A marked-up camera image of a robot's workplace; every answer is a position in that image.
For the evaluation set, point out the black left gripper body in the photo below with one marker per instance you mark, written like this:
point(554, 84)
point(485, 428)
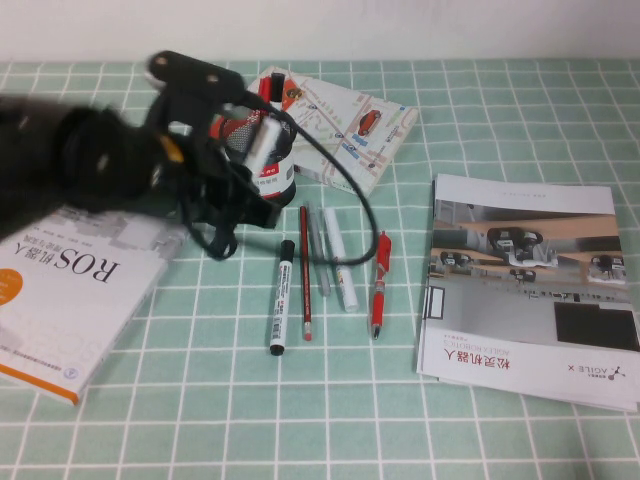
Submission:
point(210, 170)

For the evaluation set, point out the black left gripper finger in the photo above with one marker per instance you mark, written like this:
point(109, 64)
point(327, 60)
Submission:
point(232, 114)
point(257, 202)

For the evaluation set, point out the brown label whiteboard marker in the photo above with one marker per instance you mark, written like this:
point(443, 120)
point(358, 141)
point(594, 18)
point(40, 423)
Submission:
point(262, 142)

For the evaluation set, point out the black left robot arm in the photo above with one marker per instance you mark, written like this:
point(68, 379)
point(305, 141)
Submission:
point(75, 160)

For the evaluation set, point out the black mesh pen holder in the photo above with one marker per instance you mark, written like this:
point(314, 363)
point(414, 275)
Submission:
point(277, 185)

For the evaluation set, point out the grey pen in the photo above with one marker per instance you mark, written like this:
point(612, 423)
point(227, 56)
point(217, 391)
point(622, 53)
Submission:
point(320, 240)

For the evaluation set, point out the white marker pen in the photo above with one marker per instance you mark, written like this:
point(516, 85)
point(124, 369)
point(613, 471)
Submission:
point(345, 285)

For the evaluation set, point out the red gel pen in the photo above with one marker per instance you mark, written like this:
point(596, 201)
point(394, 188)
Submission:
point(380, 295)

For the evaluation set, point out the red marker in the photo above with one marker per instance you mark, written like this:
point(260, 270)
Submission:
point(262, 87)

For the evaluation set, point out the red pencil with eraser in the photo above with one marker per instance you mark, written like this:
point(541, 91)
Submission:
point(306, 280)

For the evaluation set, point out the map cover book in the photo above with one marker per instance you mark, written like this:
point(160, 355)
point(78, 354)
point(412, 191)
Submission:
point(350, 125)

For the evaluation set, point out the white orange ROS book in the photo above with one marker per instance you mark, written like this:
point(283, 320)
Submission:
point(65, 310)

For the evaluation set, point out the green checked tablecloth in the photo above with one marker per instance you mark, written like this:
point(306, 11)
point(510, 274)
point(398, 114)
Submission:
point(450, 125)

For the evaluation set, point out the AgileX brochure with photo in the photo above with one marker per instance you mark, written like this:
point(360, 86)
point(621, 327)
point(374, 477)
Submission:
point(520, 280)

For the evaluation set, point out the plain white brochure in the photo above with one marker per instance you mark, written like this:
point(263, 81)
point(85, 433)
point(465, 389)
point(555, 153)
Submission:
point(600, 403)

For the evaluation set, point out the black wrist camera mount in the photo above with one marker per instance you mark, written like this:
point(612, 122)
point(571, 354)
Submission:
point(200, 75)

